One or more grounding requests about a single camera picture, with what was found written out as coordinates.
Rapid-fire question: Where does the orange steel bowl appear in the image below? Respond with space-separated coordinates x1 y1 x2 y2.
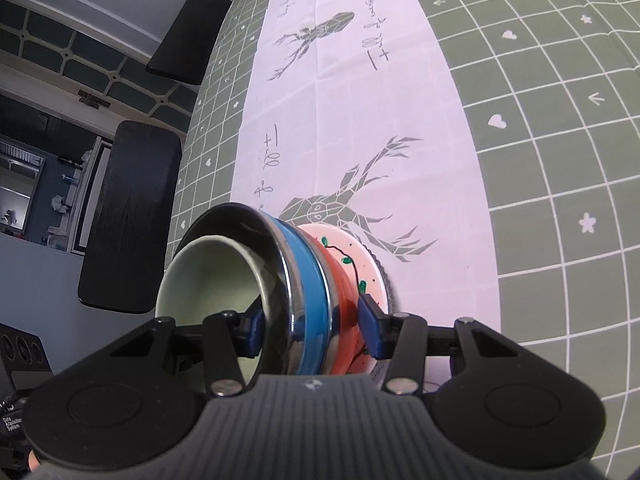
297 227 367 377

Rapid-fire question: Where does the green checked tablecloth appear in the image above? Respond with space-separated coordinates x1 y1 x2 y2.
167 0 640 411

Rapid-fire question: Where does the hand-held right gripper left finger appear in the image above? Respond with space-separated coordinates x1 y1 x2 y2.
107 310 265 398

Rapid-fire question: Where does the black chair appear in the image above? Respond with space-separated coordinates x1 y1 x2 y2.
77 120 183 315
146 0 234 86

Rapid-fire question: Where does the blue steel bowl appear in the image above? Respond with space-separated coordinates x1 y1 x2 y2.
180 203 337 377

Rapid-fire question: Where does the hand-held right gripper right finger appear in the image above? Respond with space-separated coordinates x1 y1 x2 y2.
358 296 531 396

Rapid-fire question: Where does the clear glass plate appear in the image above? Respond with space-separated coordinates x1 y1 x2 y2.
350 240 399 317

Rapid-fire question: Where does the green ceramic bowl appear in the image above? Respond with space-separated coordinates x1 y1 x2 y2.
155 234 289 386

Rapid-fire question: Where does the glass-panelled door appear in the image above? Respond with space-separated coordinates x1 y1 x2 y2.
0 0 202 122

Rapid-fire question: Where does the dark door handle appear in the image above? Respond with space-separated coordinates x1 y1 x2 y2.
78 90 112 109

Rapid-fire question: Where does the white fruit-print plate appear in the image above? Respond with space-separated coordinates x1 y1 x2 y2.
300 223 389 376

